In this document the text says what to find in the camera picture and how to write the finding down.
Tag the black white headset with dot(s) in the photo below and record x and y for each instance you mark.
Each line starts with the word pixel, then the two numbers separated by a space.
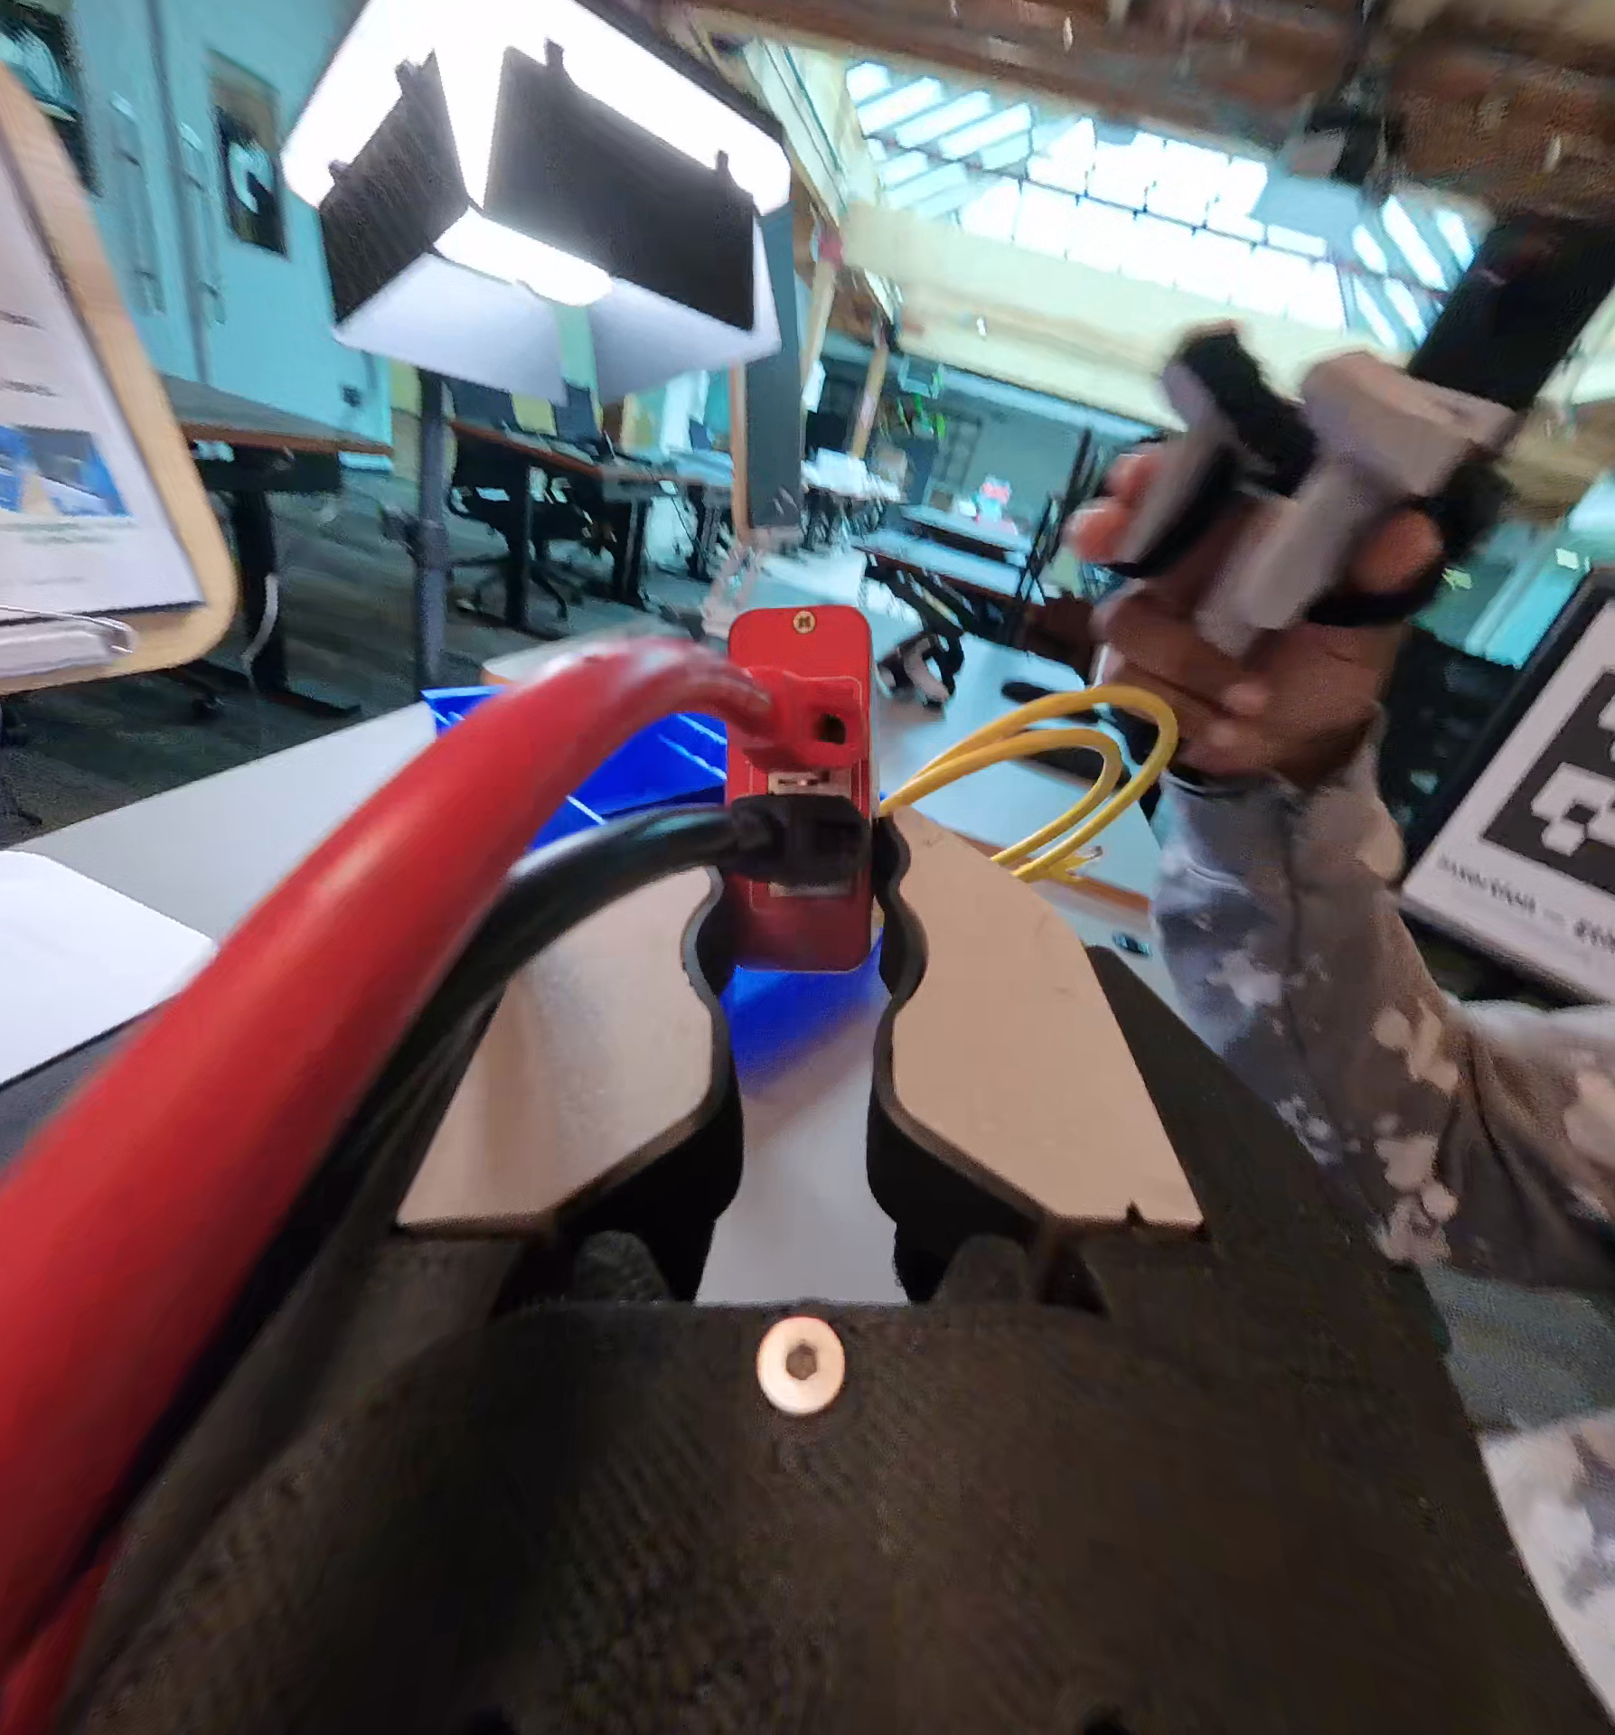
pixel 919 666

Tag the black framed marker sign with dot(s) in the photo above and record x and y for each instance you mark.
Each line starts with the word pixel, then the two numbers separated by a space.
pixel 1568 813

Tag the person's right hand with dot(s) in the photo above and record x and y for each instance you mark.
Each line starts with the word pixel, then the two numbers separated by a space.
pixel 1283 705

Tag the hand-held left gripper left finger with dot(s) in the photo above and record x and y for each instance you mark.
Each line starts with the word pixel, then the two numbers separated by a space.
pixel 591 1084

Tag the studio light panel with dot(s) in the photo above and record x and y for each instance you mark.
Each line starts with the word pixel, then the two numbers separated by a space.
pixel 591 162

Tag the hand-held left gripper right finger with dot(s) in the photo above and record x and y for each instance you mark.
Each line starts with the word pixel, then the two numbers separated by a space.
pixel 1025 1071

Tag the red ethernet splitter box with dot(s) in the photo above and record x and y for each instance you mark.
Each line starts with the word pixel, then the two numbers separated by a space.
pixel 801 936

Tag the blue plastic bin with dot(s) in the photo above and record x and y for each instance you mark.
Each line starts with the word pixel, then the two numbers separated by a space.
pixel 809 1017

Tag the light wooden tablet stand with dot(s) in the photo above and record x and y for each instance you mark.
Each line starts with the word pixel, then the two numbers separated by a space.
pixel 753 590

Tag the grey light stand pole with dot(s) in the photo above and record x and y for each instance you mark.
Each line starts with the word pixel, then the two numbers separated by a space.
pixel 431 541

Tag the wooden document stand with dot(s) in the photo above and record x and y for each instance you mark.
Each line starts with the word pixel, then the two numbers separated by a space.
pixel 191 541

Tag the wooden top desk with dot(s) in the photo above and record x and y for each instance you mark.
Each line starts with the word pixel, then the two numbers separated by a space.
pixel 265 434

